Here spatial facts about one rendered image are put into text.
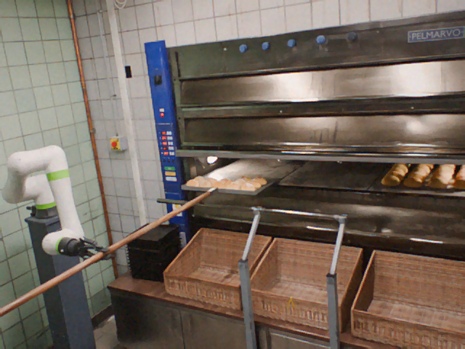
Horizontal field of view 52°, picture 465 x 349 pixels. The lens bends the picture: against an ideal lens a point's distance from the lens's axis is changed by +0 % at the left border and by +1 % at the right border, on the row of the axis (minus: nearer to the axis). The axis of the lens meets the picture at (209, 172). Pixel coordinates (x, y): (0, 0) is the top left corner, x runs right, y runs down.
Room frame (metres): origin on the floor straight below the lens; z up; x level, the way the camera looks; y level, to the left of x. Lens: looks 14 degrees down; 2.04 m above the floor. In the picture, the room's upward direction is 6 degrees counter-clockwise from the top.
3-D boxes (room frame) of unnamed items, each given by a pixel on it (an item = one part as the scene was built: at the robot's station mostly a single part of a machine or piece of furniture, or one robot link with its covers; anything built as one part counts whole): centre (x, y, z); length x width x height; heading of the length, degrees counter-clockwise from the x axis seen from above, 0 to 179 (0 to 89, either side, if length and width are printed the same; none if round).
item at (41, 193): (2.72, 1.01, 1.36); 0.16 x 0.13 x 0.19; 123
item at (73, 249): (2.14, 0.67, 1.19); 0.09 x 0.07 x 0.08; 56
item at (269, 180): (3.02, -0.13, 1.19); 0.55 x 0.36 x 0.03; 56
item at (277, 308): (2.47, -0.47, 0.72); 0.56 x 0.49 x 0.28; 57
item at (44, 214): (2.76, 1.04, 1.23); 0.26 x 0.15 x 0.06; 53
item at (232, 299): (2.79, 0.01, 0.72); 0.56 x 0.49 x 0.28; 56
